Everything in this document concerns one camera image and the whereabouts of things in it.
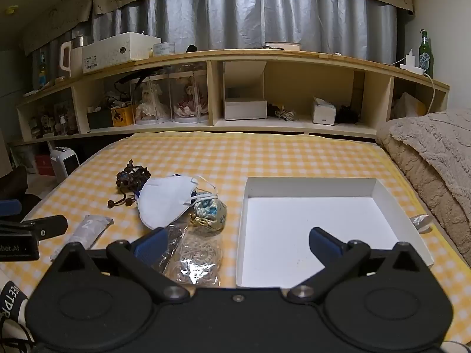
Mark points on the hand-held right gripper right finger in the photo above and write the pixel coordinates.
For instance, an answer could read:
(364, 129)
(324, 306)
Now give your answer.
(323, 244)

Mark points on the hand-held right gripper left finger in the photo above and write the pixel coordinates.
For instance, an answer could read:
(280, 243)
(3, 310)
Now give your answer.
(151, 244)

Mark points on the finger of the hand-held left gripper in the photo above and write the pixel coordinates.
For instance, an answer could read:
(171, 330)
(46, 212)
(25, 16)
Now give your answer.
(9, 206)
(44, 224)

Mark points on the white shallow box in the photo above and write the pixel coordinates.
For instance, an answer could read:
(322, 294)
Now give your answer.
(294, 228)

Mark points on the white face mask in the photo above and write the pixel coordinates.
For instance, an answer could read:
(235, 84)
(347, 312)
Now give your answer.
(165, 202)

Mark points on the blue floral embroidered pouch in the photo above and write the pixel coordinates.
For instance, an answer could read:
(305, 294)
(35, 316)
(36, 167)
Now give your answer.
(209, 213)

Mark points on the dark cloth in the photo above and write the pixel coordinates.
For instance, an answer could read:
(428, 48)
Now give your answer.
(13, 184)

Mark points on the clear bag of rubber bands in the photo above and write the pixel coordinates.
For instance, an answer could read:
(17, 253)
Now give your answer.
(198, 257)

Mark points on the red box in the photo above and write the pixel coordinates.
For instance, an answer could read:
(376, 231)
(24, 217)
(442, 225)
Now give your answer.
(44, 163)

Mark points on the white space heater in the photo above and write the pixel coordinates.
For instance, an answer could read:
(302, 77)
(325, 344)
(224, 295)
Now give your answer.
(64, 160)

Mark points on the group of small figurines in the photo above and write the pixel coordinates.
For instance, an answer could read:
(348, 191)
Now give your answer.
(51, 119)

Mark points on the yellow checked bed sheet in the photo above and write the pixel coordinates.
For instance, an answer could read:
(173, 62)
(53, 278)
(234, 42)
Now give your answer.
(228, 154)

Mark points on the dark green box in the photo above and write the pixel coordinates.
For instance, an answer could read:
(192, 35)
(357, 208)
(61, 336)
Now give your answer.
(99, 117)

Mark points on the dark fluffy object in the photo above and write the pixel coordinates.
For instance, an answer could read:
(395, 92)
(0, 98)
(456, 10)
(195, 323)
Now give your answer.
(346, 116)

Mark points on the yellow box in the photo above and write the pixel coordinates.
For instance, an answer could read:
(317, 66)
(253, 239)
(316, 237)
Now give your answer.
(123, 115)

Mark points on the white tissue box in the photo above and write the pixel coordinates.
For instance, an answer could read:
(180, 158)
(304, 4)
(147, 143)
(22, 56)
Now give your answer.
(323, 112)

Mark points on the bottle with blue label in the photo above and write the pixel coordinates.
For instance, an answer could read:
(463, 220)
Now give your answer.
(42, 75)

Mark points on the beige fleece blanket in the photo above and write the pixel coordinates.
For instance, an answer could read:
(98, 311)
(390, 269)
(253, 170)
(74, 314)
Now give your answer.
(434, 161)

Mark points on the doll in clear case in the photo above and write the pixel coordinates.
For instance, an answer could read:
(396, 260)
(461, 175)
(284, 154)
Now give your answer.
(149, 99)
(189, 97)

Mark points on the open white box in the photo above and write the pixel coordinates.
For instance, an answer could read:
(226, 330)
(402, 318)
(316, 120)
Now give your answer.
(244, 108)

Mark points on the white kettle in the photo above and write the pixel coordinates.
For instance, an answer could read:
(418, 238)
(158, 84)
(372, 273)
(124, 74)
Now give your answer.
(68, 59)

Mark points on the white plastic bag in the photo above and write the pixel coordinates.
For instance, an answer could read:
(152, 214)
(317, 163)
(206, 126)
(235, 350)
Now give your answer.
(406, 104)

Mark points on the black headband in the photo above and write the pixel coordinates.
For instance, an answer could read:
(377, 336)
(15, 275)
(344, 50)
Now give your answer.
(128, 78)

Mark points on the long white box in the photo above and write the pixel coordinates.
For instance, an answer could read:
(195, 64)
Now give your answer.
(117, 49)

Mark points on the wooden shelf unit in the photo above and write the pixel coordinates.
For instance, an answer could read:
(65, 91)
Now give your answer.
(294, 56)

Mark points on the small yellow fixture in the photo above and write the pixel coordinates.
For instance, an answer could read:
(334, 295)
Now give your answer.
(13, 8)

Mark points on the small black object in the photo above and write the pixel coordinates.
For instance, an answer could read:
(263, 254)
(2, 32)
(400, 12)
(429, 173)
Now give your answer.
(191, 48)

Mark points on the white charger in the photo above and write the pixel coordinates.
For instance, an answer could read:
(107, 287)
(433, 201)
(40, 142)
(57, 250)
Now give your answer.
(410, 62)

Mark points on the green glass bottle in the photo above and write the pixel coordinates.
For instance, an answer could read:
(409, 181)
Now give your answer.
(426, 55)

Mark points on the grey curtain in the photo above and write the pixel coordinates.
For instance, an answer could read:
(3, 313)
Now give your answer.
(239, 14)

